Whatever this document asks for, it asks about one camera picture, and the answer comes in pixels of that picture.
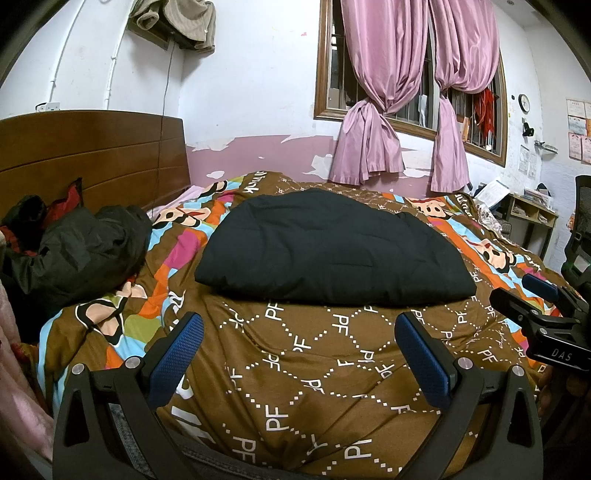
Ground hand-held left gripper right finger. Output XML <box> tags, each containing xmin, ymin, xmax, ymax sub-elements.
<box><xmin>394</xmin><ymin>312</ymin><xmax>544</xmax><ymax>480</ymax></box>

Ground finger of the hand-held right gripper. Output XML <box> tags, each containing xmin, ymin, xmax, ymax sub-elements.
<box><xmin>489</xmin><ymin>287</ymin><xmax>555</xmax><ymax>333</ymax></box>
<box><xmin>523</xmin><ymin>273</ymin><xmax>578</xmax><ymax>305</ymax></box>

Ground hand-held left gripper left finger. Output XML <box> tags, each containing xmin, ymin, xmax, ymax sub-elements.
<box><xmin>52</xmin><ymin>312</ymin><xmax>205</xmax><ymax>480</ymax></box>

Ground black padded jacket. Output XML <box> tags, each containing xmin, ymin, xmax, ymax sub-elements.
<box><xmin>194</xmin><ymin>188</ymin><xmax>478</xmax><ymax>308</ymax></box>

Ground black office chair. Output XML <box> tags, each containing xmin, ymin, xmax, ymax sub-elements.
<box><xmin>562</xmin><ymin>175</ymin><xmax>591</xmax><ymax>289</ymax></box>

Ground wooden desk shelf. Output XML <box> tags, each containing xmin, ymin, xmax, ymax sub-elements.
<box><xmin>508</xmin><ymin>194</ymin><xmax>559</xmax><ymax>257</ymax></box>

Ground floral patterned cloth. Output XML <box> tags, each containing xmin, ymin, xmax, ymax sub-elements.
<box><xmin>475</xmin><ymin>203</ymin><xmax>514</xmax><ymax>241</ymax></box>

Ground white paper sheets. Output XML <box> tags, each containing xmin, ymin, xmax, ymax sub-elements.
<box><xmin>475</xmin><ymin>180</ymin><xmax>511</xmax><ymax>208</ymax></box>

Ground printed cartoon blanket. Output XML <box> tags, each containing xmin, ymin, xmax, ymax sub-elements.
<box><xmin>39</xmin><ymin>171</ymin><xmax>583</xmax><ymax>478</ymax></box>

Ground crumpled dark jacket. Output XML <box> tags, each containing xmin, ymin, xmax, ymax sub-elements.
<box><xmin>0</xmin><ymin>194</ymin><xmax>153</xmax><ymax>308</ymax></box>

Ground pink fleece cloth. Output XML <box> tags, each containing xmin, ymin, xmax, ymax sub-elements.
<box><xmin>0</xmin><ymin>231</ymin><xmax>56</xmax><ymax>462</ymax></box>

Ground narrow pink curtain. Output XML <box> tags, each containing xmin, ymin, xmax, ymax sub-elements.
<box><xmin>429</xmin><ymin>0</ymin><xmax>502</xmax><ymax>193</ymax></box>

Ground red hanging tassels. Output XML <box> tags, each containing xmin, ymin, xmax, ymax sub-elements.
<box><xmin>473</xmin><ymin>88</ymin><xmax>500</xmax><ymax>146</ymax></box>

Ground red cloth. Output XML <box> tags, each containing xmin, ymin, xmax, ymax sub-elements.
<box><xmin>46</xmin><ymin>178</ymin><xmax>84</xmax><ymax>217</ymax></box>

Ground wooden headboard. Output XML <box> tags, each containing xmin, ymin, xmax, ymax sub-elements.
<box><xmin>0</xmin><ymin>110</ymin><xmax>191</xmax><ymax>227</ymax></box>

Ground wide pink curtain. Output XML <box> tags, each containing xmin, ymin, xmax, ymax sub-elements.
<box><xmin>329</xmin><ymin>0</ymin><xmax>432</xmax><ymax>185</ymax></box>

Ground wooden framed window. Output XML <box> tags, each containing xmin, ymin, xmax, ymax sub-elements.
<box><xmin>314</xmin><ymin>0</ymin><xmax>509</xmax><ymax>169</ymax></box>

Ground beige cloth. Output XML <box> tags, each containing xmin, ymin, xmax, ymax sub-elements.
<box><xmin>128</xmin><ymin>0</ymin><xmax>217</xmax><ymax>52</ymax></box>

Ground white wall paper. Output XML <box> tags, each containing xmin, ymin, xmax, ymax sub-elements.
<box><xmin>518</xmin><ymin>145</ymin><xmax>539</xmax><ymax>178</ymax></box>

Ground group of wall certificates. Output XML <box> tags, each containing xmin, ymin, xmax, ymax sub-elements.
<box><xmin>567</xmin><ymin>97</ymin><xmax>591</xmax><ymax>164</ymax></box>

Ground black wall cable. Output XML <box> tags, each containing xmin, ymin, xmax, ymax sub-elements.
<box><xmin>156</xmin><ymin>41</ymin><xmax>174</xmax><ymax>190</ymax></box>

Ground wall-mounted unit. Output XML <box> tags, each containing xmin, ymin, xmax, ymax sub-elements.
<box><xmin>127</xmin><ymin>18</ymin><xmax>185</xmax><ymax>51</ymax></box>

